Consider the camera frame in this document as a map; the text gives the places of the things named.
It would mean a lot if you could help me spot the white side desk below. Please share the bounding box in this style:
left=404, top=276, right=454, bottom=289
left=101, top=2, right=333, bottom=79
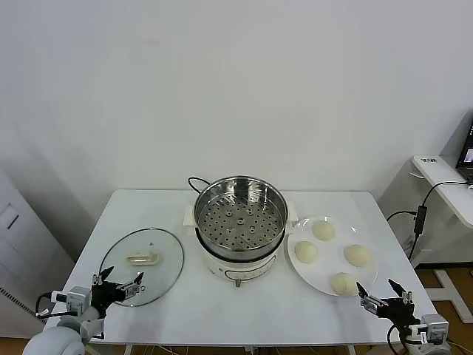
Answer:
left=377, top=154, right=473, bottom=322

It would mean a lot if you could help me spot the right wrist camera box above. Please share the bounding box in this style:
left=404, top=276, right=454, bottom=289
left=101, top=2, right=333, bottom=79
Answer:
left=409, top=313, right=450, bottom=343

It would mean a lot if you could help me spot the round white plate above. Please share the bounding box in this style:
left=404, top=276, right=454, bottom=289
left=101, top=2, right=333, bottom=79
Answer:
left=286, top=214, right=380, bottom=297

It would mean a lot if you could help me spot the white cabinet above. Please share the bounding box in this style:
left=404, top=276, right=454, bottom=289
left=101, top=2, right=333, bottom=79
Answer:
left=0, top=162, right=77, bottom=339

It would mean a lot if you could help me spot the black laptop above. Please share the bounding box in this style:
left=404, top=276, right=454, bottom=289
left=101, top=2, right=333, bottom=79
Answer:
left=456, top=109, right=473, bottom=185

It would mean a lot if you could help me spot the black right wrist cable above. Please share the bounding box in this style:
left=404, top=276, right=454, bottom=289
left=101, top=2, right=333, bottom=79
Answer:
left=387, top=322, right=404, bottom=355

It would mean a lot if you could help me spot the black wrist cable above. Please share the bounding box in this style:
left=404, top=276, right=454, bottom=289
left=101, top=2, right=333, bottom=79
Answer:
left=387, top=322, right=404, bottom=355
left=35, top=291, right=57, bottom=320

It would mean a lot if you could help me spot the cream electric cooker base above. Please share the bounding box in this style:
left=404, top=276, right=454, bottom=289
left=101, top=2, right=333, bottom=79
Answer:
left=183, top=201, right=301, bottom=288

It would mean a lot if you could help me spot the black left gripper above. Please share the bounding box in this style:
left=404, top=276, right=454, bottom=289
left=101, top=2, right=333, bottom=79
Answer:
left=90, top=265, right=146, bottom=311

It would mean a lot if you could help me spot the black cooker power cable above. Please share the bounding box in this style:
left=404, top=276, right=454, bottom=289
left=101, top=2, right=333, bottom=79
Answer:
left=187, top=176, right=212, bottom=194

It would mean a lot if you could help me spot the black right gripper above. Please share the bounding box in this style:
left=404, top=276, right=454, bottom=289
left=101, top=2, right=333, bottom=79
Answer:
left=355, top=277, right=421, bottom=327

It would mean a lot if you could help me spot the perforated steel steamer basket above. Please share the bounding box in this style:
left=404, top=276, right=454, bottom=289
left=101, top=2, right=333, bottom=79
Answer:
left=194, top=176, right=289, bottom=260

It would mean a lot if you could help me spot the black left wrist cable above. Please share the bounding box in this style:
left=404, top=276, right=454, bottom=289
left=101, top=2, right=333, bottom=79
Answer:
left=35, top=291, right=57, bottom=320

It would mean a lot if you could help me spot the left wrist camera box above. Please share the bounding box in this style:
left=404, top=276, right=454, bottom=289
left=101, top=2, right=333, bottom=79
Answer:
left=51, top=285, right=92, bottom=316

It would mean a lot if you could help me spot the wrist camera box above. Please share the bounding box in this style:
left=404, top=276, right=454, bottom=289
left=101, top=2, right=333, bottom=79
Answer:
left=409, top=313, right=450, bottom=343
left=51, top=285, right=92, bottom=316

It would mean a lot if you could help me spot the round glass pot lid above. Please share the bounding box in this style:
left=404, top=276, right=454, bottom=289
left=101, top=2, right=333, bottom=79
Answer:
left=99, top=228, right=185, bottom=308

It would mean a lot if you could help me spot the black adapter power cable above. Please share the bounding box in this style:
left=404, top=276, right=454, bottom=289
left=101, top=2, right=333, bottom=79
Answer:
left=386, top=180, right=473, bottom=260

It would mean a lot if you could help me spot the white steamed baozi bun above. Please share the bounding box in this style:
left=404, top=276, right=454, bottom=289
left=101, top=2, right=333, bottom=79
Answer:
left=330, top=272, right=359, bottom=297
left=294, top=240, right=319, bottom=265
left=311, top=220, right=336, bottom=242
left=343, top=243, right=372, bottom=267

